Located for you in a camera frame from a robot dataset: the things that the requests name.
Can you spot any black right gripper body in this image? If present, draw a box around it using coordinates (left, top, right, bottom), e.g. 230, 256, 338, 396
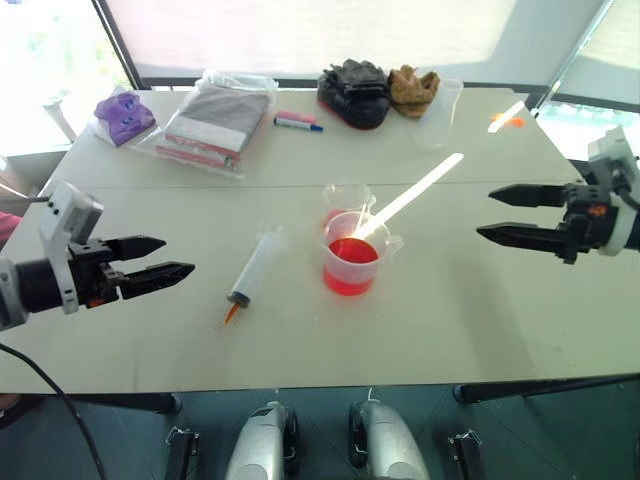
557, 182, 622, 266

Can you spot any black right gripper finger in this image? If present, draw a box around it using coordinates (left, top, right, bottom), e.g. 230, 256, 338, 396
487, 182, 570, 211
475, 223, 566, 259

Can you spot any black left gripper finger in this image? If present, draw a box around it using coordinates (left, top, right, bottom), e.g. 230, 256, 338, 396
106, 234, 168, 263
119, 260, 197, 302

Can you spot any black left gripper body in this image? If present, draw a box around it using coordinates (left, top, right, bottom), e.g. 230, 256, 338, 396
68, 238, 125, 308

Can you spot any clear syringe with orange tip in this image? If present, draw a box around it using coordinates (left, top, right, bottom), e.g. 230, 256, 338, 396
217, 225, 292, 330

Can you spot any tall clear measuring cup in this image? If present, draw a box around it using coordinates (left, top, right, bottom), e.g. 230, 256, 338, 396
408, 78, 465, 152

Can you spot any beaker with red liquid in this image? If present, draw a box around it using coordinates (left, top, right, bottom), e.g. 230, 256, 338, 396
321, 210, 404, 298

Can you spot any small clear beaker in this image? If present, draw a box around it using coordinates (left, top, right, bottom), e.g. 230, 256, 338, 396
322, 181, 377, 227

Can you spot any person in red clothing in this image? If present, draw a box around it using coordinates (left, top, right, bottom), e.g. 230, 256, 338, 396
0, 209, 25, 251

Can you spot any purple plastic bag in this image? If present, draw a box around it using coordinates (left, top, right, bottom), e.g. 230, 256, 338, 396
93, 88, 157, 149

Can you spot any plastic bag with grey fabric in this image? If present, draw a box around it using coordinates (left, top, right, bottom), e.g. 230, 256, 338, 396
129, 69, 279, 182

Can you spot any brown crumpled cloth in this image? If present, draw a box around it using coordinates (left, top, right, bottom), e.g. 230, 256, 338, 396
388, 64, 442, 121

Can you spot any silver robot leg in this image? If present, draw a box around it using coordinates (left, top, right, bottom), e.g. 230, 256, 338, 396
347, 399, 432, 480
224, 401, 302, 480

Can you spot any dark grey crumpled cloth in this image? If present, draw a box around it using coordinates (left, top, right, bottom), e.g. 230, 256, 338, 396
316, 58, 393, 133

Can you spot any blue marker pen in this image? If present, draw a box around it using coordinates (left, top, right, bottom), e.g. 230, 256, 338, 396
272, 117, 325, 134

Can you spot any pink marker pen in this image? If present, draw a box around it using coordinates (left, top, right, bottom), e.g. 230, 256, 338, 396
275, 110, 319, 124

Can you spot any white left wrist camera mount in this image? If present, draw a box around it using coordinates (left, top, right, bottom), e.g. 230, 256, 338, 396
38, 180, 105, 316

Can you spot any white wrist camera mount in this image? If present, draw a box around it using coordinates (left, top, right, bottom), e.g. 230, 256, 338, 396
38, 180, 105, 316
586, 126, 640, 257

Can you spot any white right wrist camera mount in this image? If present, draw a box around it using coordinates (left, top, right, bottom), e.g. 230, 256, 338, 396
586, 126, 640, 257

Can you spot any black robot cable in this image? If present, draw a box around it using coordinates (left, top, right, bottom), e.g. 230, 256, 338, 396
0, 341, 109, 480

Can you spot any grey window frame post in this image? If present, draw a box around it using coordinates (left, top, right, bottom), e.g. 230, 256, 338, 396
531, 0, 617, 119

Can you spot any white post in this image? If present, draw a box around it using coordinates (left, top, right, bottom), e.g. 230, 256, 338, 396
41, 96, 77, 145

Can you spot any black table frame bar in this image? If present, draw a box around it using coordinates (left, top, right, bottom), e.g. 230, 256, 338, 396
453, 371, 640, 405

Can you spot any black table leg bracket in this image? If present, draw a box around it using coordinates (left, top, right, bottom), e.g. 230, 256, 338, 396
446, 428, 489, 480
163, 426, 202, 480

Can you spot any black window frame post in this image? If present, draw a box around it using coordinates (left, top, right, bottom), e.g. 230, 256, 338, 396
91, 0, 145, 90

